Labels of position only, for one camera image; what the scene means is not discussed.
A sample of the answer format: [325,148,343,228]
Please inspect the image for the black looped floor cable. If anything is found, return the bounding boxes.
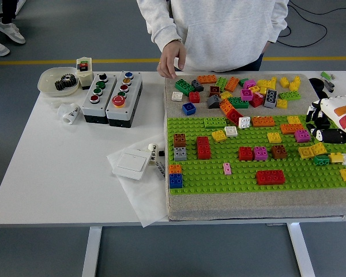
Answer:
[276,22,329,48]

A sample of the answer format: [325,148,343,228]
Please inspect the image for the long orange toy brick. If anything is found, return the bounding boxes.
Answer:
[225,76,240,92]
[250,115,276,128]
[279,123,305,135]
[197,74,218,85]

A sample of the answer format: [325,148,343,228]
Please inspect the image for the white desk foot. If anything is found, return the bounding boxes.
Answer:
[14,0,27,15]

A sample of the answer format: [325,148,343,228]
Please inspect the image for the long green toy brick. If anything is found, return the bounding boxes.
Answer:
[174,79,196,96]
[227,97,250,110]

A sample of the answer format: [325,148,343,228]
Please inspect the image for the grey foam mat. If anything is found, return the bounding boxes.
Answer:
[163,73,346,222]

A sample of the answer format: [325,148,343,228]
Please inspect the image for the long yellow toy brick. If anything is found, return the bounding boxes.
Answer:
[256,76,278,90]

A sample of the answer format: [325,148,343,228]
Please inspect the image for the blue square toy brick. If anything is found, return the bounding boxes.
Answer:
[168,173,184,189]
[182,102,197,115]

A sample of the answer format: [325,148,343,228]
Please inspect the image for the cream small switch box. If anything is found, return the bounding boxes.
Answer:
[76,57,95,91]

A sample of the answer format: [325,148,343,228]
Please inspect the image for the small yellow toy brick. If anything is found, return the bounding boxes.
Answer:
[328,152,344,164]

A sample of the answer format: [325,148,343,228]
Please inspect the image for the white pipe fitting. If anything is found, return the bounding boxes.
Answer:
[57,102,82,125]

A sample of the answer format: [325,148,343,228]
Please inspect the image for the black metal gear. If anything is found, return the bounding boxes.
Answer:
[54,74,78,92]

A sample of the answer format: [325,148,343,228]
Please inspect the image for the green studded baseplate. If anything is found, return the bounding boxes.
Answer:
[166,114,346,197]

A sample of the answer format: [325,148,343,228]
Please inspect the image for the long red toy brick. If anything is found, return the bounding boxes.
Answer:
[255,169,286,186]

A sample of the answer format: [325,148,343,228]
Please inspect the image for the white translucent sheet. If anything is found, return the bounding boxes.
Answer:
[106,133,171,229]

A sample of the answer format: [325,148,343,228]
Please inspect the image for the white wall switch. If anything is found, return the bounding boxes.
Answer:
[112,151,151,181]

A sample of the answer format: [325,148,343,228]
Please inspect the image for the lime green toy brick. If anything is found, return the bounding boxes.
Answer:
[215,77,228,92]

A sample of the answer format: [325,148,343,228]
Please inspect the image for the orange six-stud toy brick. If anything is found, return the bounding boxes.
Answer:
[219,99,236,115]

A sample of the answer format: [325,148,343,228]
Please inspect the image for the person's right hand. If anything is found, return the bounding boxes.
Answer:
[156,40,188,79]

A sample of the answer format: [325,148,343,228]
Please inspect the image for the grey square toy brick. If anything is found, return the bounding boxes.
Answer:
[173,146,188,162]

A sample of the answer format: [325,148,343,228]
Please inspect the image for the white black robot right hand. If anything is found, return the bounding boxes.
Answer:
[305,95,346,144]

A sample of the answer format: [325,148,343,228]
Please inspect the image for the white table leg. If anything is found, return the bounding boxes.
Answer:
[287,222,317,277]
[81,226,103,277]

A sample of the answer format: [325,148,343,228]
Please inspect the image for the red six-stud toy brick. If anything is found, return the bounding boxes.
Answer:
[195,136,212,160]

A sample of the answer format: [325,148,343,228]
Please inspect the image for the person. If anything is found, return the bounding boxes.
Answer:
[0,0,27,57]
[136,0,291,73]

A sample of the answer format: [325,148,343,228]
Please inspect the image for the grey emergency-stop control box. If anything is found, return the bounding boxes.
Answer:
[106,70,144,128]

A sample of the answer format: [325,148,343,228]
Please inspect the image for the lime long flat brick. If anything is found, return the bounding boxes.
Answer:
[203,117,228,129]

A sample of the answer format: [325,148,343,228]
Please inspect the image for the long grey toy brick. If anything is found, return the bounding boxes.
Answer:
[264,89,279,109]

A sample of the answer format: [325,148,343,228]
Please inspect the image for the white labelled tube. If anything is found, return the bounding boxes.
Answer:
[146,143,160,167]

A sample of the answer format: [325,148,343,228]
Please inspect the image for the long lime toy brick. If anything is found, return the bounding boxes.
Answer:
[278,90,302,101]

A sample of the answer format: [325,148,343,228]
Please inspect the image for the cream plastic bowl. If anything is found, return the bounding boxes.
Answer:
[36,66,81,98]

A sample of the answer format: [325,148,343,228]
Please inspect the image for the grey four-button control box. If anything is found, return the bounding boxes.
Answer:
[81,72,118,124]

